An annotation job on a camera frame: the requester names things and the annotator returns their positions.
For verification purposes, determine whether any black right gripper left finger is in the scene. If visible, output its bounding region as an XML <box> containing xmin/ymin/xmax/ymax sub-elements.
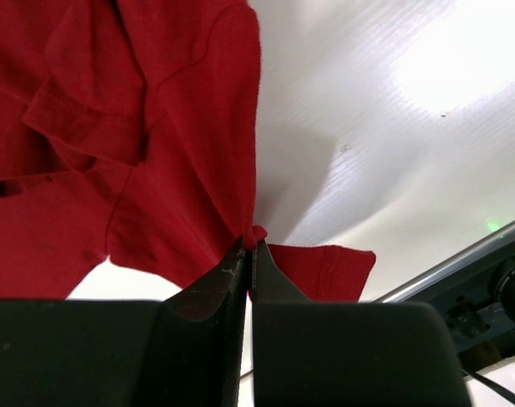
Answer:
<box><xmin>0</xmin><ymin>243</ymin><xmax>246</xmax><ymax>406</ymax></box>

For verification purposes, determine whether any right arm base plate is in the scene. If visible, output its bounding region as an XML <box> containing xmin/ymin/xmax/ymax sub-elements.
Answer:
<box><xmin>378</xmin><ymin>220</ymin><xmax>515</xmax><ymax>356</ymax></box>

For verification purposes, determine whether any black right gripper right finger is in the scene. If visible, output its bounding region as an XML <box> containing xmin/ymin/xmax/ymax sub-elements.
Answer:
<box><xmin>251</xmin><ymin>243</ymin><xmax>471</xmax><ymax>406</ymax></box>

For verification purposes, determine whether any dark red t shirt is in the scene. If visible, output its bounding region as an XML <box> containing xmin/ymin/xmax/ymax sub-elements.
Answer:
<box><xmin>0</xmin><ymin>0</ymin><xmax>377</xmax><ymax>304</ymax></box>

